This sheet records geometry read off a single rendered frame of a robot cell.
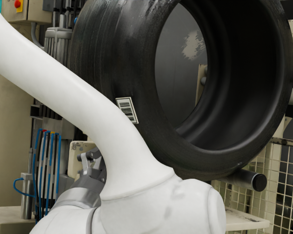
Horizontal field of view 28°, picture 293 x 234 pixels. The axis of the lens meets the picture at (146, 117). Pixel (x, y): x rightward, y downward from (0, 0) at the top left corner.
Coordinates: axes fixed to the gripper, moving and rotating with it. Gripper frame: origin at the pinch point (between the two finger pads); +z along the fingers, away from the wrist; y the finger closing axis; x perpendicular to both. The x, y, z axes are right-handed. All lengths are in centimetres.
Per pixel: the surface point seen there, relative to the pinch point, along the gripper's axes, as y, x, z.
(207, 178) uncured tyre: 23.1, 8.1, 26.1
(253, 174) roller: 27.9, 17.7, 32.1
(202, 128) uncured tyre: 22, 3, 56
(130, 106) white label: -3.1, 0.7, 14.4
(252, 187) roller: 30.2, 16.7, 30.2
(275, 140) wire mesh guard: 31, 22, 56
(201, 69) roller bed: 14, 2, 85
